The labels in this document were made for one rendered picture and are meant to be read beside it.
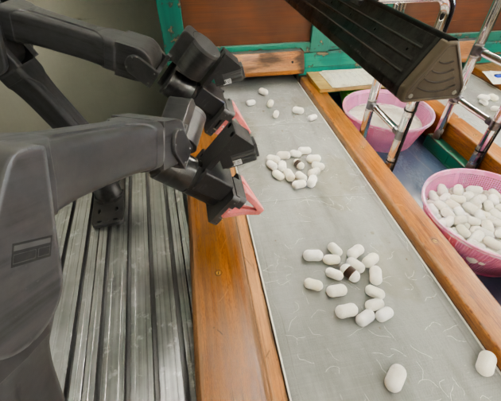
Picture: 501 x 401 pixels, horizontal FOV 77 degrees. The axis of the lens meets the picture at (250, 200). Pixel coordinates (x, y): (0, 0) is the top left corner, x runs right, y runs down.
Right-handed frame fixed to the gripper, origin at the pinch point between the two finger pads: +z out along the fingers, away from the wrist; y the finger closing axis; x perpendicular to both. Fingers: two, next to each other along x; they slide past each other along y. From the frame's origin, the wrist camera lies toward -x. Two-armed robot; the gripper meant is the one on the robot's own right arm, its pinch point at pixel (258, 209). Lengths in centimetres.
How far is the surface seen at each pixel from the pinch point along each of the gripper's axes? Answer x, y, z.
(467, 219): -22.8, -3.5, 38.2
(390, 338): -4.2, -22.9, 17.1
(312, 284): 0.4, -12.8, 9.1
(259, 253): 6.2, -3.7, 4.9
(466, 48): -61, 65, 67
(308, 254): -0.6, -6.9, 9.8
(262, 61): -12, 66, 10
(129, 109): 67, 146, -4
